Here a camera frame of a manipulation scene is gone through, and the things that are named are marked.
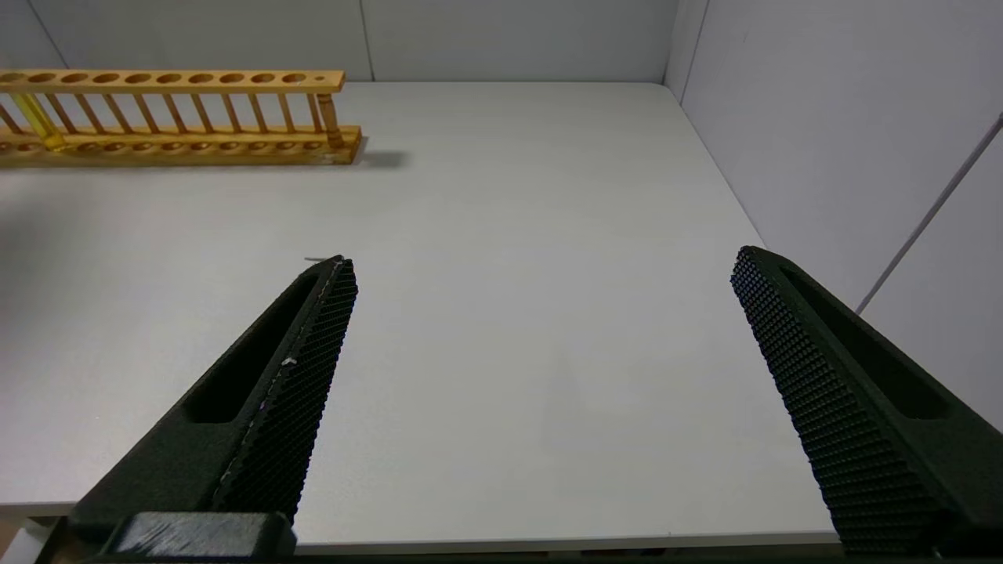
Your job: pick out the wooden test tube rack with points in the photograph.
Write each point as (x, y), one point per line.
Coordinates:
(180, 78)

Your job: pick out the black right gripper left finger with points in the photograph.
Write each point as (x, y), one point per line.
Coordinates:
(298, 376)

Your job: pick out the yellow pigment glass test tube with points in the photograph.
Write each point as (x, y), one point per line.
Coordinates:
(38, 117)

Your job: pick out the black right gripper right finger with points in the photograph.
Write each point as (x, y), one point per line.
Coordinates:
(862, 407)

